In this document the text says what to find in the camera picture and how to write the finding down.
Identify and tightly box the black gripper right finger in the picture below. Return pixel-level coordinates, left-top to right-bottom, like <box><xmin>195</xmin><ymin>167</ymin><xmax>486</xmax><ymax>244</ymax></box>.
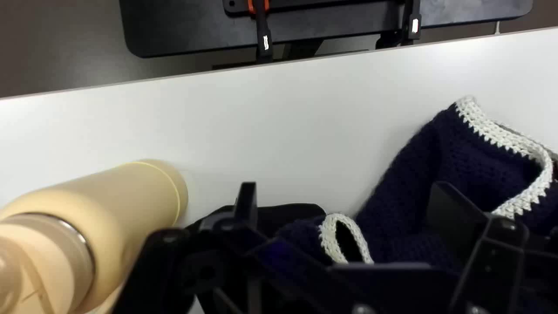
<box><xmin>331</xmin><ymin>181</ymin><xmax>558</xmax><ymax>314</ymax></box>

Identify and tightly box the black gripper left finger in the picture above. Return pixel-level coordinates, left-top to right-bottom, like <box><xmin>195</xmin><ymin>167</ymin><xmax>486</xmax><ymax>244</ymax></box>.
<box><xmin>113</xmin><ymin>181</ymin><xmax>324</xmax><ymax>314</ymax></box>

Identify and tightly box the navy knit garment white trim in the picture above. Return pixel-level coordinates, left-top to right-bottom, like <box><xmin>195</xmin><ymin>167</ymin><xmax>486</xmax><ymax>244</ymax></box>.
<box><xmin>277</xmin><ymin>97</ymin><xmax>558</xmax><ymax>272</ymax></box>

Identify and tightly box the beige insulated water bottle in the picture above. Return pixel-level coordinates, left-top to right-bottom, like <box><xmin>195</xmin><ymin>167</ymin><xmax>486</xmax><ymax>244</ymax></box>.
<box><xmin>0</xmin><ymin>160</ymin><xmax>188</xmax><ymax>314</ymax></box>

